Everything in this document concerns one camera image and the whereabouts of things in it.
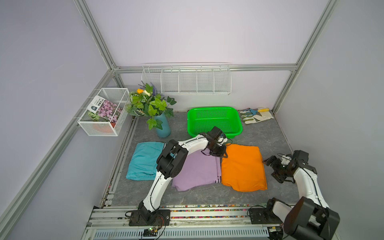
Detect artificial green plant bouquet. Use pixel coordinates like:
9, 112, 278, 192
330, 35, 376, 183
125, 82, 177, 130

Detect aluminium rail front frame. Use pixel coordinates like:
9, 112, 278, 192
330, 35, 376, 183
82, 205, 289, 240

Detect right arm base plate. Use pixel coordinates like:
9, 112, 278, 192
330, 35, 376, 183
247, 206, 283, 225

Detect white wire wall shelf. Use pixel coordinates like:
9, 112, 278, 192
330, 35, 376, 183
142, 65, 232, 95

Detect flower seed packet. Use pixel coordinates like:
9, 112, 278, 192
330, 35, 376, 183
87, 96, 123, 124

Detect orange pants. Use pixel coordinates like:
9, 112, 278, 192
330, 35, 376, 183
221, 144, 268, 192

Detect small green circuit board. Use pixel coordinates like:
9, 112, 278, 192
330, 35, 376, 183
141, 228, 158, 238

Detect blue yellow garden tool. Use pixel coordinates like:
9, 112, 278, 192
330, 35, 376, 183
240, 108, 269, 116

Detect green plastic basket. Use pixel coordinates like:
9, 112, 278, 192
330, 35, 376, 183
187, 107, 243, 139

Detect white wire side basket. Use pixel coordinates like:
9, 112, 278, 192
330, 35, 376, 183
78, 88, 130, 137

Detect purple pants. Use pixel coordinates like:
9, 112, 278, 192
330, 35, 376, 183
172, 152, 222, 192

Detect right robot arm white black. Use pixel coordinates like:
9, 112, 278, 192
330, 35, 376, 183
263, 150, 340, 240

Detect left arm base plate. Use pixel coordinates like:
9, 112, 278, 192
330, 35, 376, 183
129, 209, 171, 227

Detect teal vase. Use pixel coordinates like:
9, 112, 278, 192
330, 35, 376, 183
155, 113, 171, 138

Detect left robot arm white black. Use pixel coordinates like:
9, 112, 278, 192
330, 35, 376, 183
138, 127, 228, 219

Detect teal pants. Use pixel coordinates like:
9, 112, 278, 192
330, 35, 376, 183
126, 142, 165, 181

